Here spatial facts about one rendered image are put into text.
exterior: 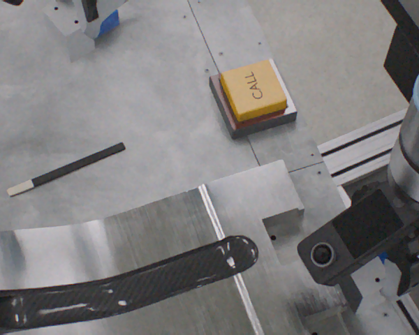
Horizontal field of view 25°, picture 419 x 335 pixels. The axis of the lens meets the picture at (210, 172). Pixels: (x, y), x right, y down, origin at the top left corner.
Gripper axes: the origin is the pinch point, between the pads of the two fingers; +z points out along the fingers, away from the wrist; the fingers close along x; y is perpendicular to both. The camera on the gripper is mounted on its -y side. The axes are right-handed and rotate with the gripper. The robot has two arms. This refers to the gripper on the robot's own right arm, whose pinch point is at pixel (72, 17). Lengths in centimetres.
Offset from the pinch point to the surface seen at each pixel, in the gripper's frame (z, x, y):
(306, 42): 85, 22, 67
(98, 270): -4.1, -29.7, -16.3
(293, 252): -1.7, -39.1, 0.7
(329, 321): -1.7, -46.7, -1.1
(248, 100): 0.9, -21.0, 9.6
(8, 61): 4.5, 2.3, -8.2
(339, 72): 85, 11, 67
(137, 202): 4.5, -22.3, -6.9
